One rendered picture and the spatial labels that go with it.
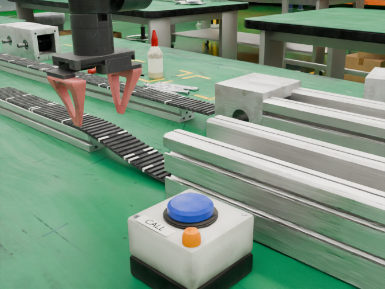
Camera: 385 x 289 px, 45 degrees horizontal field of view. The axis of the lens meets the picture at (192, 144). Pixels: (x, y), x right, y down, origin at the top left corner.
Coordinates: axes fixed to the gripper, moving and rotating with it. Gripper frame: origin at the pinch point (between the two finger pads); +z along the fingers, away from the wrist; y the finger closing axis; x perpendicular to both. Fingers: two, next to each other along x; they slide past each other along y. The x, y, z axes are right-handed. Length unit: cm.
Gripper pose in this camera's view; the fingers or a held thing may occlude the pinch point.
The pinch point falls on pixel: (99, 114)
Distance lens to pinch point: 71.4
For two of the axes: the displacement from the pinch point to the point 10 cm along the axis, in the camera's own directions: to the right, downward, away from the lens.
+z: 0.2, 9.3, 3.6
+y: 6.8, -2.7, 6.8
